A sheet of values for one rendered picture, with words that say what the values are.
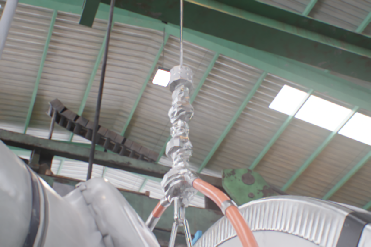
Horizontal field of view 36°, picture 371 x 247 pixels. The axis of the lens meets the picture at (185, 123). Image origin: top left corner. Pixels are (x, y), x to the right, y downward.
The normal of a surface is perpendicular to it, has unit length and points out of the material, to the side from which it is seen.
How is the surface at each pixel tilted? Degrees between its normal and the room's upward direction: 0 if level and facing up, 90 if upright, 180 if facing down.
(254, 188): 90
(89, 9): 180
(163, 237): 90
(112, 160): 90
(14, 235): 101
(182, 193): 145
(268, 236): 90
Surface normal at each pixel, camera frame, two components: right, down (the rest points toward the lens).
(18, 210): 0.92, -0.30
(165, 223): 0.36, -0.61
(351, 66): 0.00, 0.76
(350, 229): -0.92, -0.27
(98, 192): -0.26, -0.79
